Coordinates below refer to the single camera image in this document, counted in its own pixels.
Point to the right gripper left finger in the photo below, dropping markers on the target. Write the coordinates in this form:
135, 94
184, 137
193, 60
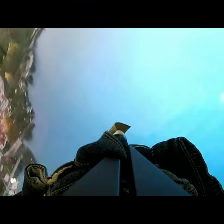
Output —
105, 178

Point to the black jeans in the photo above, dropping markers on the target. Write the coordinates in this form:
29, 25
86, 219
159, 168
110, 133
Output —
173, 156

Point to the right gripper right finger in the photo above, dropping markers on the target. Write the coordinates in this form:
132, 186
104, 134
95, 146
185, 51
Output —
151, 180

